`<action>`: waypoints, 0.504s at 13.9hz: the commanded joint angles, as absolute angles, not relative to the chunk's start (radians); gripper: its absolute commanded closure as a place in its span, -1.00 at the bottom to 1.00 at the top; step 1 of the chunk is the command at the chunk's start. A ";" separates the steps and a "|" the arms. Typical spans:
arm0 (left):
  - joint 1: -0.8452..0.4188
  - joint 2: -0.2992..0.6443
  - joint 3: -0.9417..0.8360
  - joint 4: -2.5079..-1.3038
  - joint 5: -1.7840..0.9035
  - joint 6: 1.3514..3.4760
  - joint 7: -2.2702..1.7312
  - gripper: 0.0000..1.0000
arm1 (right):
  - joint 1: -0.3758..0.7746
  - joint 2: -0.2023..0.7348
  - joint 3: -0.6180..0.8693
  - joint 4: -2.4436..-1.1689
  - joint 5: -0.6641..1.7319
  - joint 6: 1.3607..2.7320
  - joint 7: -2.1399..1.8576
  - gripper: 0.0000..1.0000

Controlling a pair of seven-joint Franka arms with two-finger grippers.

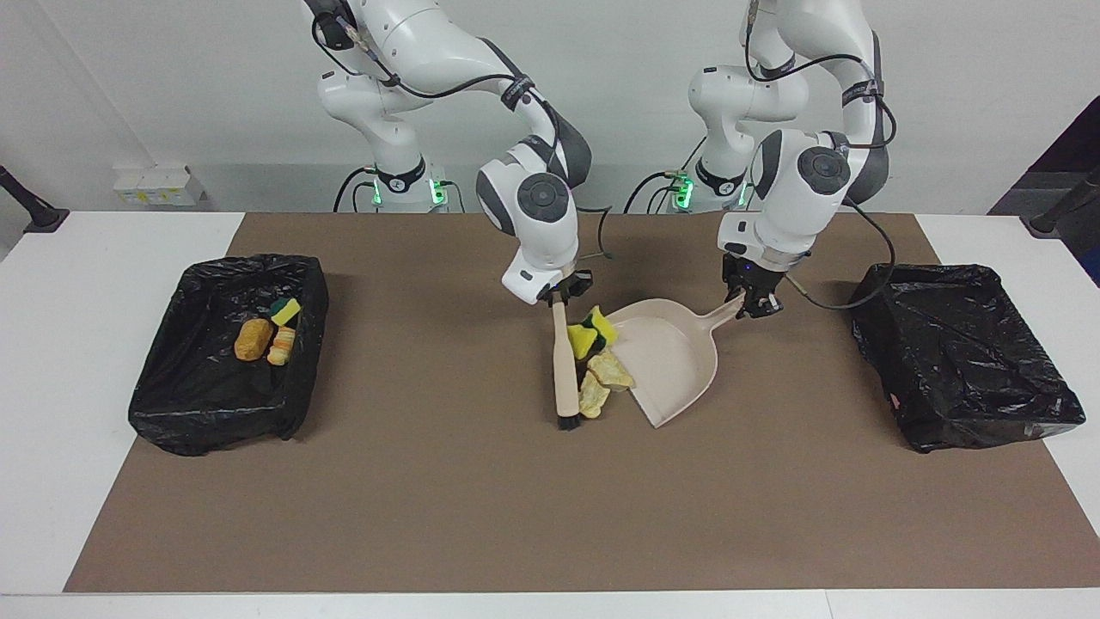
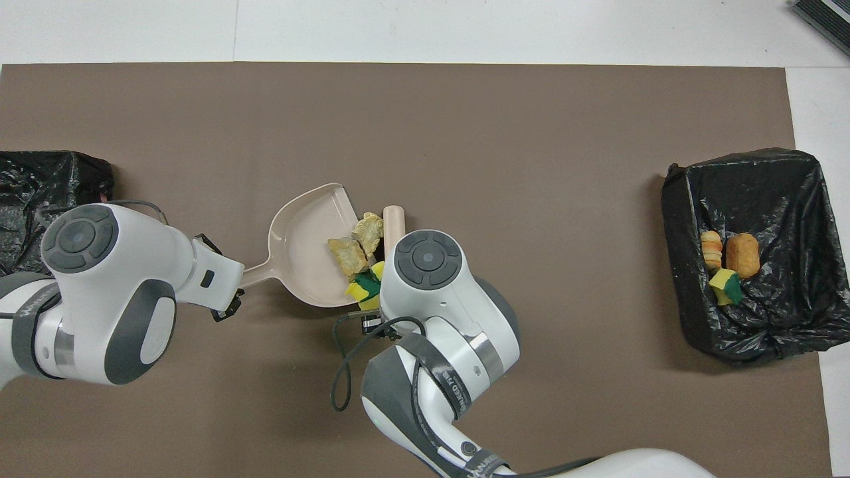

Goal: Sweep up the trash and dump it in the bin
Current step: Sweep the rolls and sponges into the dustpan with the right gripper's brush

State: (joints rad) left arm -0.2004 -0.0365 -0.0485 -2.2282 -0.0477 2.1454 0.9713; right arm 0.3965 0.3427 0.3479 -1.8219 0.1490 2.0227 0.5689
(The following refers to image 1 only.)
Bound notched yellow sponge piece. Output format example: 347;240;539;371
586;304;620;346

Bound beige brush black bristles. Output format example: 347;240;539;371
551;297;584;432

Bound beige plastic dustpan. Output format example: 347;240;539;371
606;291;747;429

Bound chunky beige stone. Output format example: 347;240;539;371
577;371;612;420

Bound brown bread roll toy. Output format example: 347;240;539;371
233;318;275;363

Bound black bagged bin pink spot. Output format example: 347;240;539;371
847;263;1087;454

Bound brown paper table mat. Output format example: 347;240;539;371
64;212;1100;594

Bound black stand leg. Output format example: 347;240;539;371
0;165;70;235
1028;169;1100;238

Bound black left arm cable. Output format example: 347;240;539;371
743;0;899;312

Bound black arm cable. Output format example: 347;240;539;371
743;0;899;312
331;13;617;260

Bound black base cable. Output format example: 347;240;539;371
623;170;688;213
333;165;380;213

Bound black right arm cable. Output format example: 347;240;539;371
331;13;617;260

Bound white wall power strip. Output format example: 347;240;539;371
112;164;206;208

